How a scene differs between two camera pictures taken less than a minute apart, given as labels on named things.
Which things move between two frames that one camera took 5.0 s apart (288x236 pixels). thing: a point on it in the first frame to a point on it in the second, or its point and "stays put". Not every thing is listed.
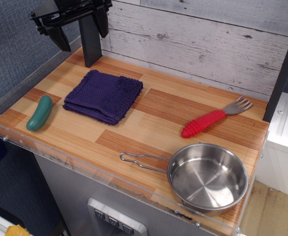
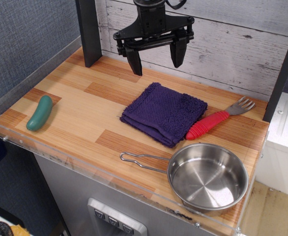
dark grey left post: [91, 41] stays put
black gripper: [54, 14] to [153, 25]
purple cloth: [103, 96] to [162, 114]
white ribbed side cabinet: [279, 165] stays put
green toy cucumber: [42, 114] stays put
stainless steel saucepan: [204, 179] stays put
